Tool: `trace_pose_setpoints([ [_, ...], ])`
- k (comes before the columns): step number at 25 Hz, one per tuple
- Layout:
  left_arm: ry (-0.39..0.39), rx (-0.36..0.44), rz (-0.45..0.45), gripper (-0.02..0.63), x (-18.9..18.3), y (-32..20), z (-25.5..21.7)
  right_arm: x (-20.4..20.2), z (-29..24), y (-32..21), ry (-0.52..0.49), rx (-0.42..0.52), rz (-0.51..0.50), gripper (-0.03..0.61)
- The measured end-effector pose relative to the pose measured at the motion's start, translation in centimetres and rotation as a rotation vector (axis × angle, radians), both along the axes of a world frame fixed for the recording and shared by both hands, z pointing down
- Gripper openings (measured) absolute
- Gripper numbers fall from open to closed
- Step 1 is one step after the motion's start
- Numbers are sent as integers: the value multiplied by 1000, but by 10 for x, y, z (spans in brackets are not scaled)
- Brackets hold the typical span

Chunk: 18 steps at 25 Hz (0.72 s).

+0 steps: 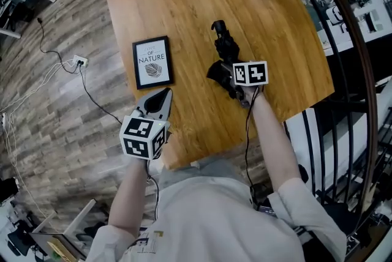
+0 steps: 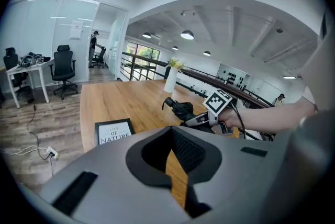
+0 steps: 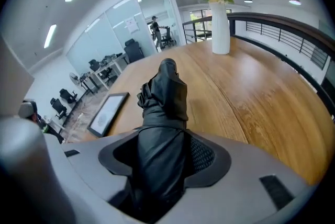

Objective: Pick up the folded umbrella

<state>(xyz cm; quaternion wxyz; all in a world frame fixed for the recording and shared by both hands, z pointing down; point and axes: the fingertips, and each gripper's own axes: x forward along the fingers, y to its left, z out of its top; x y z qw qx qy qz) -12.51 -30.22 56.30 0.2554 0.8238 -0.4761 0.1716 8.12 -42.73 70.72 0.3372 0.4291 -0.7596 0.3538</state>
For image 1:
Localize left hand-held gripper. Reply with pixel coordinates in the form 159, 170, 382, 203
119, 88, 174, 162

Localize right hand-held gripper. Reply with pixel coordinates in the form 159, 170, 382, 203
206, 59, 270, 109

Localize black object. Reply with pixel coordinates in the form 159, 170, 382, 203
210, 20, 241, 64

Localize person's left forearm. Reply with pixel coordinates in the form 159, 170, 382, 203
108, 159, 148, 230

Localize person's right forearm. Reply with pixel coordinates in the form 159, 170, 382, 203
244, 86, 303, 196

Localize black framed leaf picture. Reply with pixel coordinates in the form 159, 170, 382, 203
131, 35, 175, 91

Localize wooden table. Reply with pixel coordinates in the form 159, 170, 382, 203
104, 0, 336, 171

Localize person's white shirt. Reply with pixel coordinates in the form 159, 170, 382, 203
86, 159, 347, 262

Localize black waist device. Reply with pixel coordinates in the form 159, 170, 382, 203
256, 197, 279, 219

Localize black railing with wooden handrail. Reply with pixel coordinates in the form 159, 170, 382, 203
284, 0, 392, 226

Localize yellow wooden crate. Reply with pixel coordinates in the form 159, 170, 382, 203
47, 237, 78, 262

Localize black floor cable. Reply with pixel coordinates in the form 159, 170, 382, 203
37, 18, 81, 75
78, 64, 124, 125

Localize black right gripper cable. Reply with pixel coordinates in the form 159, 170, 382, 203
244, 86, 265, 203

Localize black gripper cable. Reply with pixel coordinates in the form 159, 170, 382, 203
145, 159, 161, 222
244, 86, 265, 203

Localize white wall socket box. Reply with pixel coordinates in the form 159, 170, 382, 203
72, 54, 90, 69

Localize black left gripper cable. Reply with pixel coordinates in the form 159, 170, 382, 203
145, 159, 161, 222

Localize white floor cables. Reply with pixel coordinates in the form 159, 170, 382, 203
0, 59, 77, 225

